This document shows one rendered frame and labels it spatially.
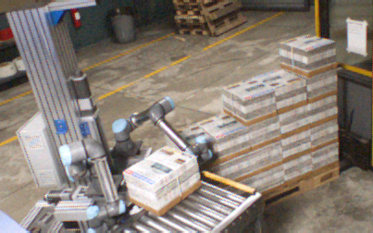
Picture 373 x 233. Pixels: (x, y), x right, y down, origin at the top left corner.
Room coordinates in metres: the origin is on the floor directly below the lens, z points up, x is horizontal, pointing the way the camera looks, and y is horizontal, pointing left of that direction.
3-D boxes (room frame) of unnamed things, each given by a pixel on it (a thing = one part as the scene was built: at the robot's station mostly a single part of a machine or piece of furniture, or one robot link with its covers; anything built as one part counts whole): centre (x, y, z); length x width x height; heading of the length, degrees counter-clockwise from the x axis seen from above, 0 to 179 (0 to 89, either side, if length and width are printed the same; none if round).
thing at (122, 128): (3.06, 0.51, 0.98); 0.13 x 0.12 x 0.14; 139
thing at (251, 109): (3.22, -0.52, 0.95); 0.38 x 0.29 x 0.23; 20
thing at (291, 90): (3.32, -0.80, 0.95); 0.38 x 0.29 x 0.23; 18
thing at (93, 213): (2.10, 0.62, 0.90); 0.11 x 0.08 x 0.11; 107
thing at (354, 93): (3.69, -1.85, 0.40); 0.69 x 0.55 x 0.80; 19
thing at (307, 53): (3.42, -1.09, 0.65); 0.39 x 0.30 x 1.29; 19
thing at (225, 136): (3.18, -0.40, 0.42); 1.17 x 0.39 x 0.83; 109
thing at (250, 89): (3.20, -0.53, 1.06); 0.37 x 0.29 x 0.01; 20
